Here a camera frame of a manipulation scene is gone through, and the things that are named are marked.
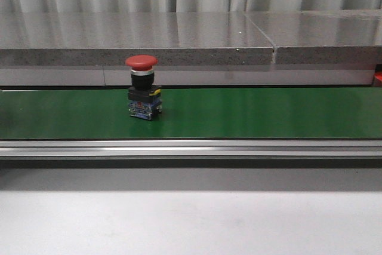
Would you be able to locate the green conveyor belt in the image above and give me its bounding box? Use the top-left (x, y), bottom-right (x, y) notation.
top-left (1, 87), bottom-right (381, 140)

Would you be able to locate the red object at right edge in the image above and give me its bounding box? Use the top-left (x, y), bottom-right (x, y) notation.
top-left (372, 71), bottom-right (382, 87)

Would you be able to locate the white cabinet front panel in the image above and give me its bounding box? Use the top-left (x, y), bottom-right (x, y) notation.
top-left (1, 64), bottom-right (375, 87)

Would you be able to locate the grey stone slab right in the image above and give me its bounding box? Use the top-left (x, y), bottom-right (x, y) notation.
top-left (246, 10), bottom-right (381, 69)

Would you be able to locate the aluminium conveyor side rail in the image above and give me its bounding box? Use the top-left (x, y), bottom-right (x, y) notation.
top-left (1, 139), bottom-right (381, 159)

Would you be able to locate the grey stone countertop slab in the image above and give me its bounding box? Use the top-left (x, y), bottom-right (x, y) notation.
top-left (1, 13), bottom-right (273, 66)

